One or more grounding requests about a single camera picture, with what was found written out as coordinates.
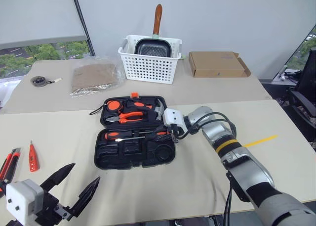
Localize square pan with brown handle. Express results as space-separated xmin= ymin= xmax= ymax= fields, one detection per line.
xmin=134 ymin=3 xmax=173 ymax=58

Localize yellow tape strip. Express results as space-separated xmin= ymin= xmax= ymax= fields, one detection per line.
xmin=243 ymin=135 xmax=279 ymax=148

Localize orange black tape measure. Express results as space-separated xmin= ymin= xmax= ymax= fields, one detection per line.
xmin=89 ymin=99 xmax=124 ymax=116

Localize black window frame post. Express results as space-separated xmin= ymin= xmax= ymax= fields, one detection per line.
xmin=69 ymin=0 xmax=96 ymax=57

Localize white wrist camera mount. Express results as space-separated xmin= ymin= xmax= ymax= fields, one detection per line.
xmin=162 ymin=108 xmax=189 ymax=138
xmin=5 ymin=179 xmax=45 ymax=226

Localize orange handled pliers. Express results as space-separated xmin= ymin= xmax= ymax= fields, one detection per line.
xmin=106 ymin=111 xmax=144 ymax=125

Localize orange voltage tester pen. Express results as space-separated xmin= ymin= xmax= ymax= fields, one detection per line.
xmin=29 ymin=140 xmax=40 ymax=173

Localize brown cardboard box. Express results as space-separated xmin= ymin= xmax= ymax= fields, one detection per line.
xmin=188 ymin=50 xmax=252 ymax=79

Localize clear bag with brown sheet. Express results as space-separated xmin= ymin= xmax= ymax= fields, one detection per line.
xmin=69 ymin=56 xmax=127 ymax=98

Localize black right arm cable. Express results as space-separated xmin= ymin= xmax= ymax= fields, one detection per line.
xmin=176 ymin=112 xmax=237 ymax=140
xmin=223 ymin=172 xmax=236 ymax=226

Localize screwdriver with black orange grip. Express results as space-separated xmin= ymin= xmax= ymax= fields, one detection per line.
xmin=115 ymin=130 xmax=171 ymax=142

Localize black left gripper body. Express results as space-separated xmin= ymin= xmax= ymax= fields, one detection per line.
xmin=35 ymin=189 xmax=75 ymax=226

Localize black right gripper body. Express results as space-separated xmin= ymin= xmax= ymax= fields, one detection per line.
xmin=168 ymin=123 xmax=180 ymax=144

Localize black plastic tool case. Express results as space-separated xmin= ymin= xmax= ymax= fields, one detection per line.
xmin=94 ymin=92 xmax=177 ymax=171

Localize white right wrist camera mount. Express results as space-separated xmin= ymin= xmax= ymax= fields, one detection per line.
xmin=162 ymin=108 xmax=189 ymax=138

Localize white perforated plastic basket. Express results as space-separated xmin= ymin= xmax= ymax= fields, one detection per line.
xmin=118 ymin=34 xmax=184 ymax=85

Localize white roller blind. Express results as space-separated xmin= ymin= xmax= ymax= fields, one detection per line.
xmin=0 ymin=0 xmax=87 ymax=50

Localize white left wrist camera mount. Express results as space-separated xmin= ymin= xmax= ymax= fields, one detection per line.
xmin=5 ymin=179 xmax=45 ymax=226

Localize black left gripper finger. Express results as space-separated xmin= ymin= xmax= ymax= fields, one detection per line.
xmin=40 ymin=162 xmax=76 ymax=195
xmin=67 ymin=176 xmax=101 ymax=221

